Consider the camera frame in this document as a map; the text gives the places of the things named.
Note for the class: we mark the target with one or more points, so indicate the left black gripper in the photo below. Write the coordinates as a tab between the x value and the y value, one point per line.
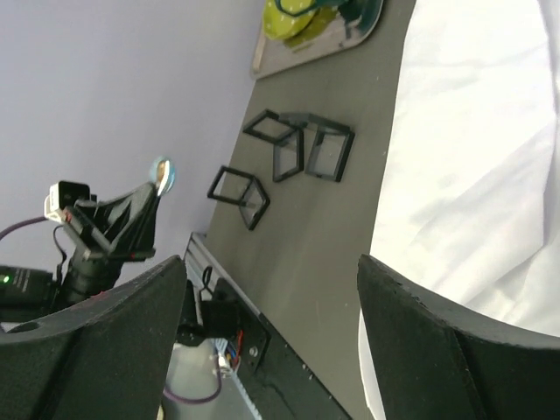
107	235

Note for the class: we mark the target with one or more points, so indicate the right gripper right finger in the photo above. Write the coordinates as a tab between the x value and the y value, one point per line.
436	359

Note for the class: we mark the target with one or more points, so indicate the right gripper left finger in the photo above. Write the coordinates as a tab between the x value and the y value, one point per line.
104	358

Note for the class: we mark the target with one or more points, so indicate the round clear blue brooch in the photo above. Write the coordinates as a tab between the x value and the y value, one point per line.
162	175

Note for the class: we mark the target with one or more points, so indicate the white shirt garment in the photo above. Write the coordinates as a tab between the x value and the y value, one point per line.
469	201

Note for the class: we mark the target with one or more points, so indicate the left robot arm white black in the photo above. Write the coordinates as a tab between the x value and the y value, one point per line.
28	294

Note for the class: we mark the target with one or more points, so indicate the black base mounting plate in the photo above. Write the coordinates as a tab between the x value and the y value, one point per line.
273	379

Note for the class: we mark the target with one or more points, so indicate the green polka dot plate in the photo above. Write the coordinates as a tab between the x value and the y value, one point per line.
293	15

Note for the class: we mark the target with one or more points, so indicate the silver metal tray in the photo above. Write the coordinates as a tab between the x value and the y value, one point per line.
353	24

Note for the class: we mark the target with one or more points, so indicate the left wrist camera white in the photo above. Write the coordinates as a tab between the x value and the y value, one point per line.
62	195

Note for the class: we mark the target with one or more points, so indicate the black square frame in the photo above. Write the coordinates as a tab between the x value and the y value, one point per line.
331	145
287	140
251	198

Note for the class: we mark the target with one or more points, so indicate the black square frame left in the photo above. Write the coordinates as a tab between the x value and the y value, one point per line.
287	140

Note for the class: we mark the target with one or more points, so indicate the black square frame right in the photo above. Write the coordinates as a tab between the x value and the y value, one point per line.
331	145

